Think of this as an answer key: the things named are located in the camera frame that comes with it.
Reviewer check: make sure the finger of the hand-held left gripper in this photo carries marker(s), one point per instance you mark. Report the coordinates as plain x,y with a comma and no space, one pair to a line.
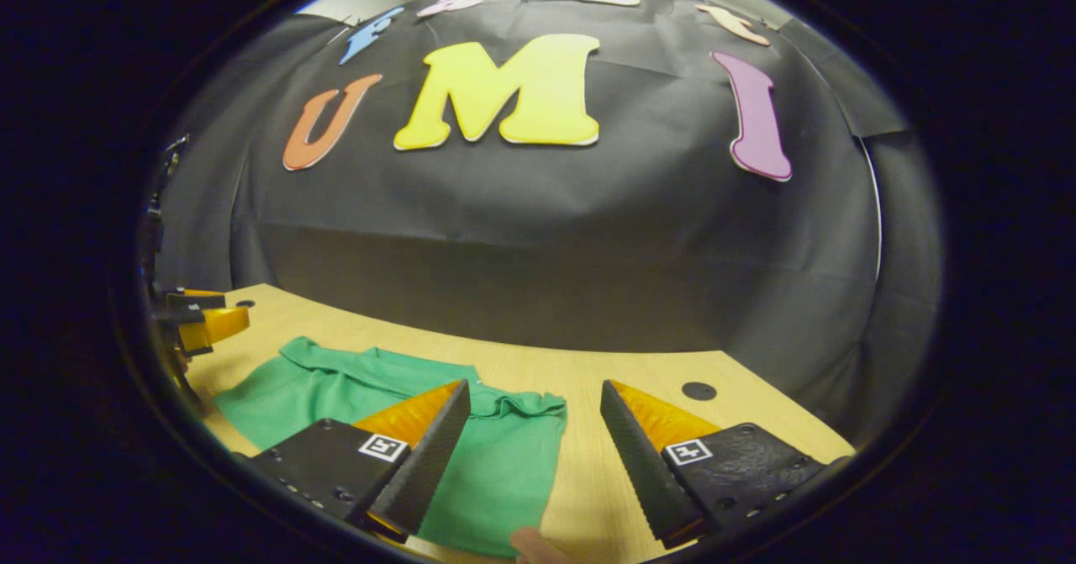
197,301
220,327

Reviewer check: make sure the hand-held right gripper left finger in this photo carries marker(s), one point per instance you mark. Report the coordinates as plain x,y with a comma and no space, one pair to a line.
429,463

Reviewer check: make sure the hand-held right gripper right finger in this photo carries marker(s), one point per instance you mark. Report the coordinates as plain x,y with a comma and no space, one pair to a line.
643,471

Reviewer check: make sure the green T-shirt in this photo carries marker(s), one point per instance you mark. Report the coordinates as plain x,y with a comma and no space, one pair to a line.
504,463

